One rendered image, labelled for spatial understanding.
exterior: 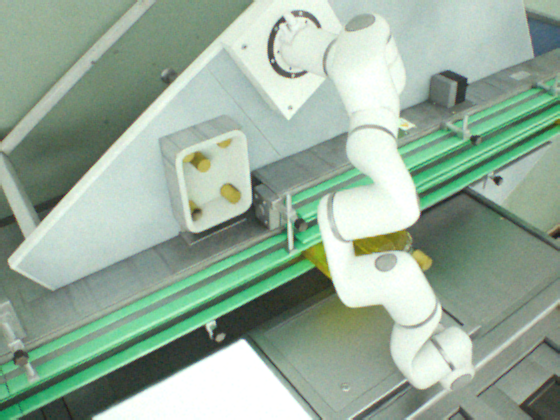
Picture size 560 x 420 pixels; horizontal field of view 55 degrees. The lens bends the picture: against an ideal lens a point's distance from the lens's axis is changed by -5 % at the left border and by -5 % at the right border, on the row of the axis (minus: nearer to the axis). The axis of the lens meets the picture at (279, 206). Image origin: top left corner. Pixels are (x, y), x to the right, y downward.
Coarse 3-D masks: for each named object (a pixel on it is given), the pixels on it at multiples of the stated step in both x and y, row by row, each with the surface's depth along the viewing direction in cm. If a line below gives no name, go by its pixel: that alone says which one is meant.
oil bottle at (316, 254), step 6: (312, 246) 139; (318, 246) 139; (306, 252) 142; (312, 252) 140; (318, 252) 138; (324, 252) 137; (312, 258) 141; (318, 258) 138; (324, 258) 136; (318, 264) 139; (324, 264) 137; (324, 270) 138; (330, 276) 136
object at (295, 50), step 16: (288, 16) 117; (288, 32) 119; (304, 32) 118; (320, 32) 116; (288, 48) 120; (304, 48) 116; (320, 48) 112; (288, 64) 125; (304, 64) 118; (320, 64) 113
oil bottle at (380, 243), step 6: (360, 240) 141; (366, 240) 140; (372, 240) 140; (378, 240) 140; (384, 240) 139; (372, 246) 138; (378, 246) 138; (384, 246) 138; (390, 246) 138; (378, 252) 137
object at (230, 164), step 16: (208, 144) 121; (240, 144) 127; (176, 160) 119; (224, 160) 135; (240, 160) 130; (192, 176) 132; (208, 176) 135; (224, 176) 137; (240, 176) 134; (192, 192) 134; (208, 192) 137; (240, 192) 137; (208, 208) 136; (224, 208) 136; (240, 208) 136; (192, 224) 130; (208, 224) 132
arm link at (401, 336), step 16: (432, 320) 94; (400, 336) 99; (416, 336) 96; (400, 352) 99; (416, 352) 98; (432, 352) 104; (400, 368) 102; (416, 368) 103; (432, 368) 103; (448, 368) 103; (416, 384) 103
